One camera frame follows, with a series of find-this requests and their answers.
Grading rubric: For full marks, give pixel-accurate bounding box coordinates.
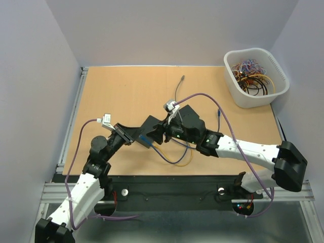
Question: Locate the aluminium frame rail front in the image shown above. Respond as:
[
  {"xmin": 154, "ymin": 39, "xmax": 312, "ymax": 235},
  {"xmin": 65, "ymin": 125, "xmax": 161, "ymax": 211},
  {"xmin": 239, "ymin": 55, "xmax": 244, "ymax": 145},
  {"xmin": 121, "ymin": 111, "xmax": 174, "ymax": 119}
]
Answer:
[{"xmin": 40, "ymin": 180, "xmax": 315, "ymax": 204}]

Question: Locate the blue ethernet cable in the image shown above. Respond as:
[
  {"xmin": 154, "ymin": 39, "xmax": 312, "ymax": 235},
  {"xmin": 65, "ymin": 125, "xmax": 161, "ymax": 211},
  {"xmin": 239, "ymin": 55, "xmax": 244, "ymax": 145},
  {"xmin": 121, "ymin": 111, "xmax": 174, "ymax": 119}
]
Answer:
[{"xmin": 138, "ymin": 108, "xmax": 223, "ymax": 165}]

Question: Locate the grey ethernet cable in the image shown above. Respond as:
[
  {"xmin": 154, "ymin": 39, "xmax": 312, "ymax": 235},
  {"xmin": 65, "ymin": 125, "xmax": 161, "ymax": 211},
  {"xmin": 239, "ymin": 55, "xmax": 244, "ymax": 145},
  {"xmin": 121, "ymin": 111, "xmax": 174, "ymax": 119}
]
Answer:
[{"xmin": 174, "ymin": 75, "xmax": 187, "ymax": 122}]

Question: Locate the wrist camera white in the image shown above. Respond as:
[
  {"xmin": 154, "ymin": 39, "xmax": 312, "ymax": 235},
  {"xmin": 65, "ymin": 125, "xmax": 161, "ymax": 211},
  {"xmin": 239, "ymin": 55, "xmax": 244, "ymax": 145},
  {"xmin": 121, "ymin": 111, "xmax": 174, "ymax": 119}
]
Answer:
[
  {"xmin": 96, "ymin": 113, "xmax": 115, "ymax": 131},
  {"xmin": 164, "ymin": 99, "xmax": 180, "ymax": 124}
]

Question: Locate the aluminium frame rail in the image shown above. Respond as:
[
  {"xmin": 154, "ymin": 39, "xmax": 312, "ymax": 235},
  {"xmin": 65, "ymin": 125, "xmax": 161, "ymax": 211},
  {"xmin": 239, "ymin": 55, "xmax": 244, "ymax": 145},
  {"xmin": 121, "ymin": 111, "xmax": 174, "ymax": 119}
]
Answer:
[
  {"xmin": 54, "ymin": 67, "xmax": 89, "ymax": 175},
  {"xmin": 40, "ymin": 180, "xmax": 315, "ymax": 204}
]

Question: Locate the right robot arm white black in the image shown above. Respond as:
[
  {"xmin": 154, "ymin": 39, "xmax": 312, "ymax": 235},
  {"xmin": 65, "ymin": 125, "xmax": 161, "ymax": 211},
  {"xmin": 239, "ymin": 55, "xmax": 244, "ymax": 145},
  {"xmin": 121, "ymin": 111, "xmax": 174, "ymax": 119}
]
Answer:
[{"xmin": 147, "ymin": 105, "xmax": 308, "ymax": 197}]

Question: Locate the black network switch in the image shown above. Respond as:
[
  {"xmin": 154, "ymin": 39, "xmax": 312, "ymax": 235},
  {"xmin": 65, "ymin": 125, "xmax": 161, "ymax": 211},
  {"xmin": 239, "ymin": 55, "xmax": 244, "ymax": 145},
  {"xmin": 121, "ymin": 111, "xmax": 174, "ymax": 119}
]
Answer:
[{"xmin": 135, "ymin": 115, "xmax": 165, "ymax": 150}]

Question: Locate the white plastic bin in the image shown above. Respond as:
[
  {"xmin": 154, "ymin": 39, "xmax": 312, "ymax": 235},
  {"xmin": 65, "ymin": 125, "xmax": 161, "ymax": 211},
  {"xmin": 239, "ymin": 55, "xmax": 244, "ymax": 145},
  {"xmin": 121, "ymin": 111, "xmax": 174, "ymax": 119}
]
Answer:
[{"xmin": 224, "ymin": 48, "xmax": 290, "ymax": 108}]

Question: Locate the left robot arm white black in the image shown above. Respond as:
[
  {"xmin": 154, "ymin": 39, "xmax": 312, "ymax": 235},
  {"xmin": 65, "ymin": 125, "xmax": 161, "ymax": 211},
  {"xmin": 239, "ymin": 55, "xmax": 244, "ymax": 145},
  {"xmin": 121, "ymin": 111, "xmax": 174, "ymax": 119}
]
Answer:
[{"xmin": 34, "ymin": 124, "xmax": 142, "ymax": 242}]

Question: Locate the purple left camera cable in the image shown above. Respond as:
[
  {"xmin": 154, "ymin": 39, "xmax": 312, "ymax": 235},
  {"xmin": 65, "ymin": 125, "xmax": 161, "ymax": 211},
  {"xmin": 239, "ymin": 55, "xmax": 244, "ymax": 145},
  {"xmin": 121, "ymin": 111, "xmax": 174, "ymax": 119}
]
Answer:
[{"xmin": 65, "ymin": 118, "xmax": 140, "ymax": 231}]

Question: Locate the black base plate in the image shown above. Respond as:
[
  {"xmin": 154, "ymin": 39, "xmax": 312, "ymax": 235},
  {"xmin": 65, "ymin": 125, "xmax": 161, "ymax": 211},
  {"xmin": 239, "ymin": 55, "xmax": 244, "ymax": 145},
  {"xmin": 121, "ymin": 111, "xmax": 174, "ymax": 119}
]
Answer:
[{"xmin": 95, "ymin": 175, "xmax": 263, "ymax": 216}]

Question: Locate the purple camera cable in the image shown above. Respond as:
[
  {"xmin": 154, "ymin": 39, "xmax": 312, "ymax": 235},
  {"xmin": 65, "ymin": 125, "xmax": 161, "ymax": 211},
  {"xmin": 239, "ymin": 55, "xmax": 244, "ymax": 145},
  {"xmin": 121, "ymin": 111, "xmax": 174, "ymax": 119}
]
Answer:
[
  {"xmin": 65, "ymin": 118, "xmax": 140, "ymax": 231},
  {"xmin": 174, "ymin": 93, "xmax": 275, "ymax": 219}
]

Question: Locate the tangle of coloured wires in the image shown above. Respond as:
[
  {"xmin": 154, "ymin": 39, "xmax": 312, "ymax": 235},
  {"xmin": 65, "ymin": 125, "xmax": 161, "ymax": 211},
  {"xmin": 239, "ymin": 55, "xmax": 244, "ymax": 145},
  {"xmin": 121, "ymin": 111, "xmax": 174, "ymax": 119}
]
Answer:
[{"xmin": 231, "ymin": 57, "xmax": 276, "ymax": 96}]

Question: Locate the aluminium frame rail left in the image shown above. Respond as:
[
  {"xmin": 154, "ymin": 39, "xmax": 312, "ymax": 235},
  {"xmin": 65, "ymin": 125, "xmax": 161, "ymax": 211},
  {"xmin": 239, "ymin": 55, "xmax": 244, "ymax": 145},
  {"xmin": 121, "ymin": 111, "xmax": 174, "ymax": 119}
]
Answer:
[{"xmin": 54, "ymin": 67, "xmax": 89, "ymax": 175}]

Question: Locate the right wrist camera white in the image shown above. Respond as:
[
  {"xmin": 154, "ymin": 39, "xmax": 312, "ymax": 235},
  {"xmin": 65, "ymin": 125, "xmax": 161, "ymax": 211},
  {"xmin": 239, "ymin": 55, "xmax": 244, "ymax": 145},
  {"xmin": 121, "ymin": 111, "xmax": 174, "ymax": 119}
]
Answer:
[{"xmin": 164, "ymin": 99, "xmax": 180, "ymax": 124}]

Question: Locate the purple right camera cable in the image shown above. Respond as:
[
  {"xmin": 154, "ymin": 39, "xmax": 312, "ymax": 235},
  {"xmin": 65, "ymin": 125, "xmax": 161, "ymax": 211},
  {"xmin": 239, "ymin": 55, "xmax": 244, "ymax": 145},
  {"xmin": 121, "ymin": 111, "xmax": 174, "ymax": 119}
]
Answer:
[{"xmin": 174, "ymin": 93, "xmax": 275, "ymax": 219}]

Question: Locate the yellow ethernet cable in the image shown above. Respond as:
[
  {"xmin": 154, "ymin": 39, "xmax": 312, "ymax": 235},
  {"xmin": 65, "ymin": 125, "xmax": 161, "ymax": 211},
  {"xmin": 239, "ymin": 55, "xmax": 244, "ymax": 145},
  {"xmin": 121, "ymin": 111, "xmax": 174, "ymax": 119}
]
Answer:
[{"xmin": 151, "ymin": 143, "xmax": 194, "ymax": 167}]

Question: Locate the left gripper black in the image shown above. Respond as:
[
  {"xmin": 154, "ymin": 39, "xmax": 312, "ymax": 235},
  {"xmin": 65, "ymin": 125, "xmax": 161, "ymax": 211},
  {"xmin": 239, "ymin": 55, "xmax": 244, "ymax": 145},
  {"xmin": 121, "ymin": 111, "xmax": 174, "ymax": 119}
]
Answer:
[{"xmin": 104, "ymin": 123, "xmax": 144, "ymax": 161}]

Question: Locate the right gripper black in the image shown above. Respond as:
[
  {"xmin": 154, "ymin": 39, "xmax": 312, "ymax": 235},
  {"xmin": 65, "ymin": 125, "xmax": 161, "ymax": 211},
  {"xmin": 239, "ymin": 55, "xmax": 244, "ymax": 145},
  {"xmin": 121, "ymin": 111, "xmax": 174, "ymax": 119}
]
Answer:
[{"xmin": 146, "ymin": 113, "xmax": 198, "ymax": 145}]

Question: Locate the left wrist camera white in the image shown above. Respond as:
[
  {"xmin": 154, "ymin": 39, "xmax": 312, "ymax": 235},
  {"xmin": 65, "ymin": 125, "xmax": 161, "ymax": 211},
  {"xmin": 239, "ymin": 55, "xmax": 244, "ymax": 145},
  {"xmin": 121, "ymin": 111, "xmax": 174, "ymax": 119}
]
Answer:
[{"xmin": 96, "ymin": 113, "xmax": 115, "ymax": 131}]

